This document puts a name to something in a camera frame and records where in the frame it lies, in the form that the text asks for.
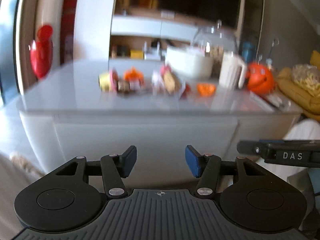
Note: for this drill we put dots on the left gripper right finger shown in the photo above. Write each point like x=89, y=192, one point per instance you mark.
x=204, y=167

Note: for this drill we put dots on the pink yellow round snack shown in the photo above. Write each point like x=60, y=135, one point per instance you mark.
x=108, y=81

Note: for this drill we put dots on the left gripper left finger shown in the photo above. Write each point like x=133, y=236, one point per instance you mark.
x=114, y=169

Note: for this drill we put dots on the white ribbed pitcher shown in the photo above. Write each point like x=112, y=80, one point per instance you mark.
x=233, y=71

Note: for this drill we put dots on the yellow box on shelf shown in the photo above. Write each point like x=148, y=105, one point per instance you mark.
x=136, y=54

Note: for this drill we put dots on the white red patterned snack packet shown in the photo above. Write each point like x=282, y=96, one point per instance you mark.
x=128, y=86

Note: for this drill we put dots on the white oval container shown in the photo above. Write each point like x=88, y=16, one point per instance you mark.
x=188, y=63

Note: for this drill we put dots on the teal thermos bottle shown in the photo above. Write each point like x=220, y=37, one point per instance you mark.
x=248, y=51

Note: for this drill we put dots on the orange wrapper piece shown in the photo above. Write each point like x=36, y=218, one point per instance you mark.
x=206, y=89

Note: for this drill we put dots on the clear tray of pastries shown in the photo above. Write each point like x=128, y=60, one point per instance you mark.
x=165, y=81

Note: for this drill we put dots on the white shelf unit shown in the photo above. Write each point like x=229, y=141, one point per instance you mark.
x=96, y=21

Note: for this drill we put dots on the glass dome jar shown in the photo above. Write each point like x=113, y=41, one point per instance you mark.
x=215, y=40

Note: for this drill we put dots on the fluffy brown slipper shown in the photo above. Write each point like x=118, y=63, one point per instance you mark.
x=23, y=163

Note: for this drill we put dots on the orange pumpkin bucket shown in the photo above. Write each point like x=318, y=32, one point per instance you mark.
x=259, y=79

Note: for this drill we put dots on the orange wrapped snack ball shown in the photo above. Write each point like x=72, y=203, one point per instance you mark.
x=133, y=75

